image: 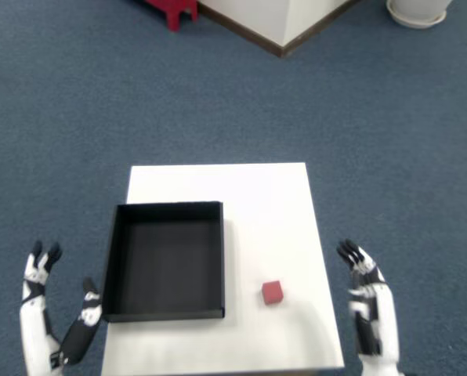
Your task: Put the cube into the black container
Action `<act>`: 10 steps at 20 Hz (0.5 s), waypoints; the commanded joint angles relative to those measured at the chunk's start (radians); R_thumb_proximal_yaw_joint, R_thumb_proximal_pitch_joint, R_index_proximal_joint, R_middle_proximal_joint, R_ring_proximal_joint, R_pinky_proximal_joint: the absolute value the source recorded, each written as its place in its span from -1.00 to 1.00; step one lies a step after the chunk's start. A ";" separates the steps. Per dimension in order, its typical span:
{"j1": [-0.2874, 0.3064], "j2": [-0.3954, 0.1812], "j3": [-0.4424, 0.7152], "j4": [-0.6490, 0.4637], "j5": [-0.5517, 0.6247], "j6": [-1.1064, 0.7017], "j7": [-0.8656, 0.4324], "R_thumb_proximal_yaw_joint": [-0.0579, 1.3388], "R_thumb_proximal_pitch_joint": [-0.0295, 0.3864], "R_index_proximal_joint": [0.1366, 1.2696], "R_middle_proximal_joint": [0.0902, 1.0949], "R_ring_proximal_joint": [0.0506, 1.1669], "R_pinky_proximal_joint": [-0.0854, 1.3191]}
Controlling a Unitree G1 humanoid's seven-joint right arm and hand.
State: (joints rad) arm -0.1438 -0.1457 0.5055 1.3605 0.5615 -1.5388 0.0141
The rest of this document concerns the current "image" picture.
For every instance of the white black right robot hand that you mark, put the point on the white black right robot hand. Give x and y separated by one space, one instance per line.
384 321

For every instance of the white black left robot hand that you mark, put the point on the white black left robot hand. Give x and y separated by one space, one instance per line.
31 325

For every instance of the red cube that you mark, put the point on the red cube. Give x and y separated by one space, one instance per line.
272 292

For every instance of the black open box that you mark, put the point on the black open box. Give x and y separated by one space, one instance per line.
167 266

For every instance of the white pot saucer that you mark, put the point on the white pot saucer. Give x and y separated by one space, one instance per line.
413 22

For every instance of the white plant pot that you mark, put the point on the white plant pot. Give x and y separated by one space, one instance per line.
417 6

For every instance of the red plastic stool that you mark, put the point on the red plastic stool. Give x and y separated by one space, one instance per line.
176 9

